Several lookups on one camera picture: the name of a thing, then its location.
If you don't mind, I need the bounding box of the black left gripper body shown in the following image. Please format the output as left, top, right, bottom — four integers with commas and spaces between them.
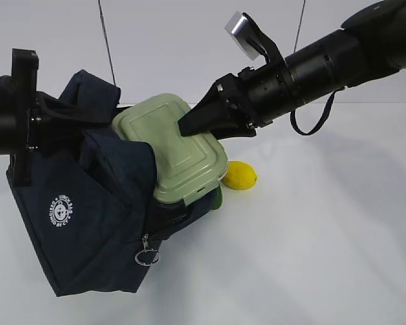
10, 49, 43, 187

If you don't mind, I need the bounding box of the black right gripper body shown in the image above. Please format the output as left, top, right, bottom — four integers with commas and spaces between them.
214, 66, 294, 127

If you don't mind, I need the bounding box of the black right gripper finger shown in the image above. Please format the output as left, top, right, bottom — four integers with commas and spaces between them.
210, 122, 256, 138
178, 83, 235, 137

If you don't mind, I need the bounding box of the green cucumber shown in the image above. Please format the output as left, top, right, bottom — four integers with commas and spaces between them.
212, 186, 223, 210

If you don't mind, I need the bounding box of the dark navy lunch bag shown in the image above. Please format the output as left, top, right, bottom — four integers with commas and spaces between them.
5, 70, 221, 298

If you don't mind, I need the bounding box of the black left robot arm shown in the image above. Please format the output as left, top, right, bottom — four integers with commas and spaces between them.
0, 48, 52, 187

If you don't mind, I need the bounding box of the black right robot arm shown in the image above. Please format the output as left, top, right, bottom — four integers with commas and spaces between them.
178, 1, 406, 139

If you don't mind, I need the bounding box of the yellow lemon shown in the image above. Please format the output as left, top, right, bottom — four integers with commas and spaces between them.
222, 160, 258, 190

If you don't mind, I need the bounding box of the black camera cable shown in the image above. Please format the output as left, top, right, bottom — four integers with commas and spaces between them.
290, 90, 336, 135

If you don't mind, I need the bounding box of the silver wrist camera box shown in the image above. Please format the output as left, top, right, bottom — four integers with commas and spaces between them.
225, 12, 268, 62

